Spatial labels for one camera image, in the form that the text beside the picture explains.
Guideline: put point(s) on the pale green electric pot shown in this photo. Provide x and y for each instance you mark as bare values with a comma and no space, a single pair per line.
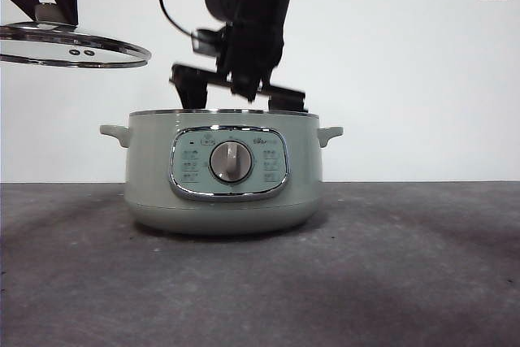
227,200

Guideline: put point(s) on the glass pot lid with knob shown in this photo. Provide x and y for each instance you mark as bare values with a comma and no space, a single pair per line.
61,44

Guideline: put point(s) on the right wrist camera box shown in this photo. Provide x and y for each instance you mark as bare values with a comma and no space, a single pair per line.
207,43

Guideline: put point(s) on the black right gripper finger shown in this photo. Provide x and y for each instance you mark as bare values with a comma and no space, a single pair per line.
287,104
194,97

